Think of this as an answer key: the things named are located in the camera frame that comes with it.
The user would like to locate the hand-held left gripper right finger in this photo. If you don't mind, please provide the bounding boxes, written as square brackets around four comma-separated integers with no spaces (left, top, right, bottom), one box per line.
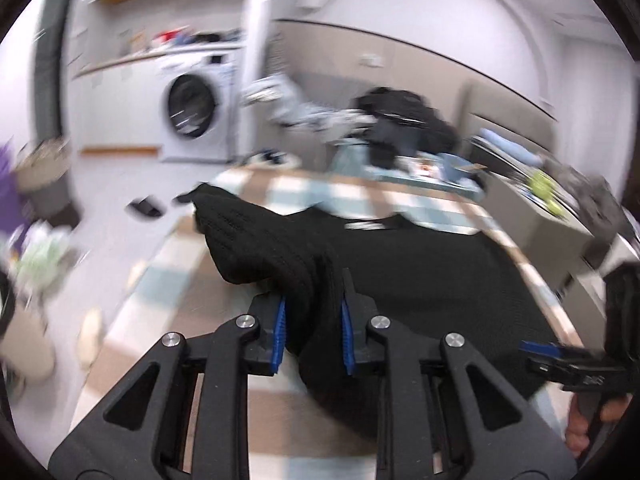
[340,267,581,480]

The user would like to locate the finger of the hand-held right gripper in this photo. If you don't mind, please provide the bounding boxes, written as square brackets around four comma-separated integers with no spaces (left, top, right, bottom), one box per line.
[527,356,568,392]
[519,340,568,357]

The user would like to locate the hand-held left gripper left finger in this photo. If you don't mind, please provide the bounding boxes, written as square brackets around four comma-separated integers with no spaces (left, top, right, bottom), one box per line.
[47,292,288,480]

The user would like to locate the black knit sweater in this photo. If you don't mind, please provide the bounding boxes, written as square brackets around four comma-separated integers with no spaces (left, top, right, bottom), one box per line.
[172,182,586,441]

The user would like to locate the grey clothes pile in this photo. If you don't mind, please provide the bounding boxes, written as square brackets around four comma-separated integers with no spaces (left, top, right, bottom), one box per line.
[240,75,376,133]

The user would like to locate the pile of dark clothes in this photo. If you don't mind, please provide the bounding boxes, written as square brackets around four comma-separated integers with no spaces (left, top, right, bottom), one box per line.
[352,87,458,171]

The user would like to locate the person's right hand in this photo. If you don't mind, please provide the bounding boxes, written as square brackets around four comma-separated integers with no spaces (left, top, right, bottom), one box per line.
[564,391,637,457]

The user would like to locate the cardboard box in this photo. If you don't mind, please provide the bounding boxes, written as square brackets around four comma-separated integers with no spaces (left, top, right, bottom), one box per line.
[482,170,596,273]

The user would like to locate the checked tablecloth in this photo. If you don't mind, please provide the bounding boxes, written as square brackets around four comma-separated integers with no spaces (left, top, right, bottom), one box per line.
[70,165,586,480]

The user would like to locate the green toy figure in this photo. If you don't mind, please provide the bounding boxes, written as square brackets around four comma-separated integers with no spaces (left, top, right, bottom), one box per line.
[527,170,566,216]

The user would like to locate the black slipper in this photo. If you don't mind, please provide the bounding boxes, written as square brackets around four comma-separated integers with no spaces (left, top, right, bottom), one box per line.
[127,197,163,218]

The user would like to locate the beige slipper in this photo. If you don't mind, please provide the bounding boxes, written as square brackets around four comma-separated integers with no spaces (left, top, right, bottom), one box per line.
[77,310,107,372]

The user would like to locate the light blue pillow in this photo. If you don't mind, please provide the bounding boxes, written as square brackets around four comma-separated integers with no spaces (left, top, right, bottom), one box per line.
[477,130,546,166]

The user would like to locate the white washing machine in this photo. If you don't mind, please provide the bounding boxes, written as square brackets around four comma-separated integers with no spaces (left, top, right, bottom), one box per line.
[157,52,238,163]

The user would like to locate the white plastic bag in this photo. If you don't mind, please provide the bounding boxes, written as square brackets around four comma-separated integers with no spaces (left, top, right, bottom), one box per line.
[10,230,76,283]

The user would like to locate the white kitchen counter cabinets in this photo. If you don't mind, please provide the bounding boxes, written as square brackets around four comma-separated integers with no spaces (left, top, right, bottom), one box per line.
[70,42,241,157]

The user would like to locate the woven basket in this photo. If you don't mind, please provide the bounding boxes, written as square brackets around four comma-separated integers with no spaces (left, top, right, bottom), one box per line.
[12,142,81,221]

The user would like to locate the purple bag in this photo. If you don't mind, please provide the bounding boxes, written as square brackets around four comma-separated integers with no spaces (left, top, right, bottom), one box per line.
[0,142,26,226]

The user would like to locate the dark glass door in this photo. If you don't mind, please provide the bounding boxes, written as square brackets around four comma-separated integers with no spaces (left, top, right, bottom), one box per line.
[32,0,78,141]

